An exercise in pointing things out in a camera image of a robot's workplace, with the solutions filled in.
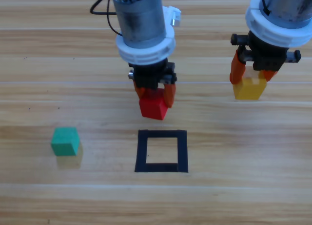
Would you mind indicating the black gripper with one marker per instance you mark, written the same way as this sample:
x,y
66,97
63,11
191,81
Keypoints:
x,y
265,56
148,76

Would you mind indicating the red wooden block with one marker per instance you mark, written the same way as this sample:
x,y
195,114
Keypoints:
x,y
152,108

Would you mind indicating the yellow wooden block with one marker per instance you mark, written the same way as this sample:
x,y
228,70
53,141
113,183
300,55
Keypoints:
x,y
248,90

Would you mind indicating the green wooden block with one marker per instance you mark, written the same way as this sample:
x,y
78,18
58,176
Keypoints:
x,y
64,143

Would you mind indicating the black tape square outline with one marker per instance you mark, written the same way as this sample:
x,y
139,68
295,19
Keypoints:
x,y
141,151

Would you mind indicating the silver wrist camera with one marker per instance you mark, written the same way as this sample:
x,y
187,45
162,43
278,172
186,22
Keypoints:
x,y
176,20

